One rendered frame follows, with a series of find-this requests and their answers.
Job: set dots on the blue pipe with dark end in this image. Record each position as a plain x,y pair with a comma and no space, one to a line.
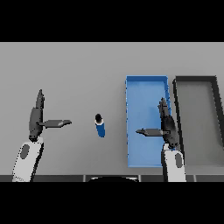
100,126

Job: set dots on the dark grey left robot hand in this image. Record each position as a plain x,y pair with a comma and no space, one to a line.
35,119

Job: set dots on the dark grey rectangular bin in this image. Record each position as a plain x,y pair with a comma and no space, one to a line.
199,122

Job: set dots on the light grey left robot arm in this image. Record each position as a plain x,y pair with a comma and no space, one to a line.
26,159

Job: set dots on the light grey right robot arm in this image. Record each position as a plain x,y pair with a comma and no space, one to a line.
173,163

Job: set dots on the blue rectangular bin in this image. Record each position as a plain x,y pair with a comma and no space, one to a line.
144,122

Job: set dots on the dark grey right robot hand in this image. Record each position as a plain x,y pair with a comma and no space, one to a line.
168,128

